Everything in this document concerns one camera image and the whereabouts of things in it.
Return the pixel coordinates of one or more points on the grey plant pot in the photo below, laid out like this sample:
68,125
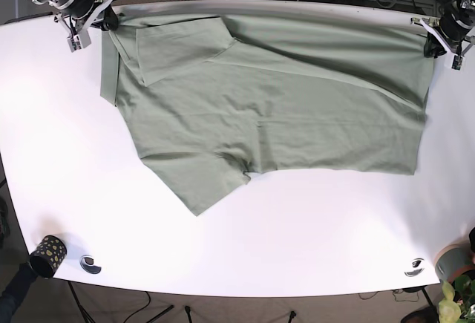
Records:
452,262

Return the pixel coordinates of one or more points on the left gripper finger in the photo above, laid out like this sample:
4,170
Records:
432,47

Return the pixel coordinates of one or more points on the left table cable grommet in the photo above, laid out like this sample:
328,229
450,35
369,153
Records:
87,263

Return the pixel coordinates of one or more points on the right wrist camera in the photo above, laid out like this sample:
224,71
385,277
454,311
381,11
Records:
79,41

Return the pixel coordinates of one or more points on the black cup with gold spots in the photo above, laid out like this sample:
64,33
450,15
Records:
48,256

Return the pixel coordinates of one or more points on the table cable grommet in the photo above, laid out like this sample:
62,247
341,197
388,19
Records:
87,263
415,267

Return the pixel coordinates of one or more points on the right table cable grommet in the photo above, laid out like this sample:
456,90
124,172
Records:
415,267

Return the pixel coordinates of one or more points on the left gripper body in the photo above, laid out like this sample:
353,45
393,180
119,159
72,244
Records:
456,22

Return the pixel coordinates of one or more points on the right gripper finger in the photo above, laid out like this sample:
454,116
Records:
109,20

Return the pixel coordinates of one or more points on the light green T-shirt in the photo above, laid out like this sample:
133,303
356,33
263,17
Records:
209,100

